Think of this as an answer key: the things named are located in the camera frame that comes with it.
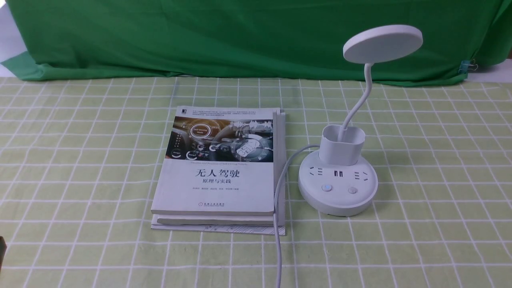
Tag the white desk lamp with sockets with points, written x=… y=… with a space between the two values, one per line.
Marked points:
x=335 y=179

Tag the top self-driving textbook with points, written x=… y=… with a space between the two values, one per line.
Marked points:
x=216 y=180

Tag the middle white book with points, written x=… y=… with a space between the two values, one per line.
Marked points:
x=216 y=220

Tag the bottom white circuit-pattern book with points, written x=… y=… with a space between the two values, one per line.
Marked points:
x=240 y=229

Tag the green backdrop cloth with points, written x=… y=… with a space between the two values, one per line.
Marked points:
x=303 y=39

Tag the green checkered tablecloth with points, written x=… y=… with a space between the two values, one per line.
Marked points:
x=80 y=161

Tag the teal binder clip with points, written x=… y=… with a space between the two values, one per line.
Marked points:
x=467 y=66

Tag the dark object at left edge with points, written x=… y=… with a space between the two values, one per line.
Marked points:
x=3 y=250

